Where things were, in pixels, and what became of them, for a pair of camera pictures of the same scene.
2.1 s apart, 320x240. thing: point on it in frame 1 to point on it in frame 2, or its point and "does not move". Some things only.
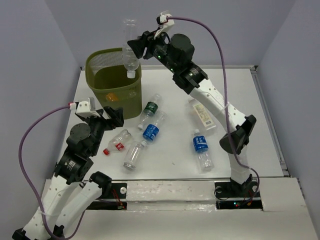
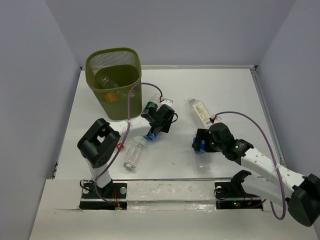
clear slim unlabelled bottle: (130, 61) to (125, 94)
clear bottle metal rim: (134, 154) does not move
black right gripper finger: (149, 53) to (208, 147)
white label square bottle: (203, 114) does not move
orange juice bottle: (111, 96) does not move
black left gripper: (117, 120) to (166, 125)
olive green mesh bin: (107, 74) does not move
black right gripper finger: (138, 45) to (201, 135)
